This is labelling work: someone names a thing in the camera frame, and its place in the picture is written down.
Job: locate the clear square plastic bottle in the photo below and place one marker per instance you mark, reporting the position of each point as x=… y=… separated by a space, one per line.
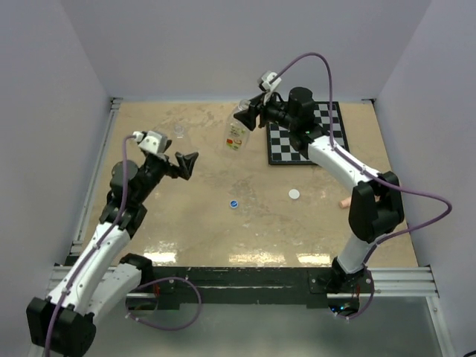
x=236 y=133

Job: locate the clear round plastic bottle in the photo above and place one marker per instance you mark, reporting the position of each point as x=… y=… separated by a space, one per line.
x=179 y=131

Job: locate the blue bottle cap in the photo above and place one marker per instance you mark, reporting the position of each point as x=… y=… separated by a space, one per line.
x=234 y=204

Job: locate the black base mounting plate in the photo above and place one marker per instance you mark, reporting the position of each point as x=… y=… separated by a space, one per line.
x=171 y=294

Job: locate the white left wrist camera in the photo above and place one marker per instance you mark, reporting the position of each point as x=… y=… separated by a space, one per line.
x=151 y=141

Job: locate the pink wooden pin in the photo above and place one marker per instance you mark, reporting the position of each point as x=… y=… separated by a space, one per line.
x=345 y=203

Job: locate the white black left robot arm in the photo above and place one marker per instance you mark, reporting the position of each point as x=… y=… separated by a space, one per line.
x=66 y=321

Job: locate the aluminium frame rail left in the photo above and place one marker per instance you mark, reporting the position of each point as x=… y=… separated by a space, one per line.
x=88 y=203

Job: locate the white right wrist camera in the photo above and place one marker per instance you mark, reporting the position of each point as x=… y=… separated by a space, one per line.
x=268 y=84

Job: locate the white bottle cap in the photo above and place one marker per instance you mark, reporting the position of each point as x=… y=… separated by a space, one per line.
x=294 y=194

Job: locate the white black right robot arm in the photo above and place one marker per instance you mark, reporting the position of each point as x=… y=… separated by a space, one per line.
x=376 y=206

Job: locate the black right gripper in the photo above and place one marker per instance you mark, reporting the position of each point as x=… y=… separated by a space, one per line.
x=249 y=116

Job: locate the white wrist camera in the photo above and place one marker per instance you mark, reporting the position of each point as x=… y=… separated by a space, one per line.
x=268 y=84
x=151 y=141

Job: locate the aluminium frame rail front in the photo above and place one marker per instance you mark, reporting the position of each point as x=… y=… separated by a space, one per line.
x=388 y=282

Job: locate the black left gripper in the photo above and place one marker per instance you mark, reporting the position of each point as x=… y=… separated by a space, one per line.
x=185 y=163

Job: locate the aluminium frame rail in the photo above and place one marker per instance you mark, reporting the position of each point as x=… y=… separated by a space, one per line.
x=88 y=203
x=388 y=282

